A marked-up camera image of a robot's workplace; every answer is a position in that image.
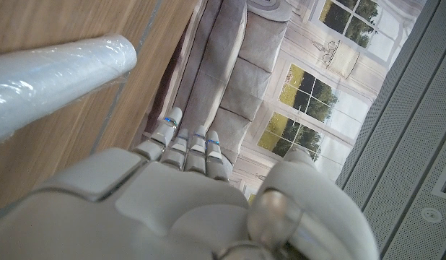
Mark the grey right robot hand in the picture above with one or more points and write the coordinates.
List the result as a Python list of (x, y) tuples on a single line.
[(154, 209)]

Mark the clear plastic wrap roll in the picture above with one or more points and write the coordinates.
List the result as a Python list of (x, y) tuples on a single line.
[(46, 83)]

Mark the printed living room backdrop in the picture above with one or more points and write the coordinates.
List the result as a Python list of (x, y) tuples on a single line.
[(280, 72)]

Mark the round white ceiling fixture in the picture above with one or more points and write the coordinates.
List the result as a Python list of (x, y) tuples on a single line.
[(431, 215)]

